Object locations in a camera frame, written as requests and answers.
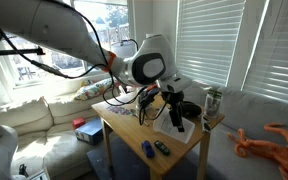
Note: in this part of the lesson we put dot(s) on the wooden side table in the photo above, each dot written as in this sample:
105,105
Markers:
133,134

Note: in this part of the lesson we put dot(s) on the black bowl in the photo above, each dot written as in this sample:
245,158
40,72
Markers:
191,109

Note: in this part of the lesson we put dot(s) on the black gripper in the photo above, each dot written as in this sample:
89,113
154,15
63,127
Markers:
175,100

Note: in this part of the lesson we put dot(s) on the orange plush squid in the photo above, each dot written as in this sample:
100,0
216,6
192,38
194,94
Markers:
264,148

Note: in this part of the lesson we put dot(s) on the gray sofa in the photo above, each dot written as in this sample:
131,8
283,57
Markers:
251,113

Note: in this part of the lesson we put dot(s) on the clear jar with plant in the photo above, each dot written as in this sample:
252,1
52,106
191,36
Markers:
212,103

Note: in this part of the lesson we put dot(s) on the blue box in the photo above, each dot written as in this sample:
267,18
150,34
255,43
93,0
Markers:
91,132

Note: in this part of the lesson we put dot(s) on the blue toy car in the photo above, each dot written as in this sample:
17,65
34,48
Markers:
147,149

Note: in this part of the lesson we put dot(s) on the floral cushion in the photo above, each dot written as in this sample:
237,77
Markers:
93,90

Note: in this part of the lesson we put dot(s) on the silver spoon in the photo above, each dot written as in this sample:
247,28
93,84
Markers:
134,113

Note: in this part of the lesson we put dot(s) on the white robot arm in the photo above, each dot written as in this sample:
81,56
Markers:
58,26

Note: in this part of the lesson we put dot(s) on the silver metal cup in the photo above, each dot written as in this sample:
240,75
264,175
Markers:
145,98

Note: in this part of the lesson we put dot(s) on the cream sofa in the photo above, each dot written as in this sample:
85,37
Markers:
39,134

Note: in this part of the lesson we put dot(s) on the green toy car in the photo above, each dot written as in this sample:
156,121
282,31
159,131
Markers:
159,145

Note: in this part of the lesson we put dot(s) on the red box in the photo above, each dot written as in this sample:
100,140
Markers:
78,122

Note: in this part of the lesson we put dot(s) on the dark floor rug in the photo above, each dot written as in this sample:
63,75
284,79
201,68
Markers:
126,165

